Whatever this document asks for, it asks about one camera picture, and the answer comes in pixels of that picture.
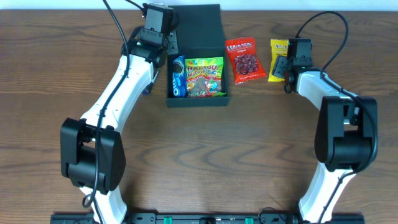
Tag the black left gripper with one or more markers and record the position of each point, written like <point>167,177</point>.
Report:
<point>171,41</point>

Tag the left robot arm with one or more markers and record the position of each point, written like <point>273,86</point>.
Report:
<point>92,153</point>

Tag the yellow Hacks candy bag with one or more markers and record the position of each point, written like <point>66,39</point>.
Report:
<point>279,50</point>

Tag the green Haribo gummy bag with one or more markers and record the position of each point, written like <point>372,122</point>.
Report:
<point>204,76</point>

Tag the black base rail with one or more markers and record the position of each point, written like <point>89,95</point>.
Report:
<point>151,218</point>

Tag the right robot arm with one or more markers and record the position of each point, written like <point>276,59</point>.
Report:
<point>345,140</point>

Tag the red Hacks candy bag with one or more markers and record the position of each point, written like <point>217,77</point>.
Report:
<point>242,53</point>

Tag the dark blue snack bar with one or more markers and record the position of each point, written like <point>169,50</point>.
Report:
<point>147,90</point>

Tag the blue Oreo cookie pack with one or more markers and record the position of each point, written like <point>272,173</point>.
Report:
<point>179,79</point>

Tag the dark green open box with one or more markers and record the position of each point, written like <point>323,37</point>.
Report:
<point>199,35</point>

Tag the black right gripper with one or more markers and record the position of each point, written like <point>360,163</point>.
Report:
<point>278,66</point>

